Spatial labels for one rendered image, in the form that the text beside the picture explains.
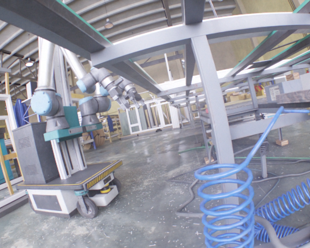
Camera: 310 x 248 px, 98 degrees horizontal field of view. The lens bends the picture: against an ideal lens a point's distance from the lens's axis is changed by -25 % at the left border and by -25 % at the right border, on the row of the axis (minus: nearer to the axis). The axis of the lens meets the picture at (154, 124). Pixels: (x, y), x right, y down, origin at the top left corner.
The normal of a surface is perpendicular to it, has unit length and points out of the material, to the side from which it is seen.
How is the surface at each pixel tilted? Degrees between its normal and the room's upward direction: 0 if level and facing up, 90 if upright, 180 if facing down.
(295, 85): 90
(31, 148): 90
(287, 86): 90
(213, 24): 90
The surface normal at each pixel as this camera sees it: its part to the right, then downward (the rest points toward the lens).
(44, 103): 0.18, 0.07
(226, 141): -0.17, 0.07
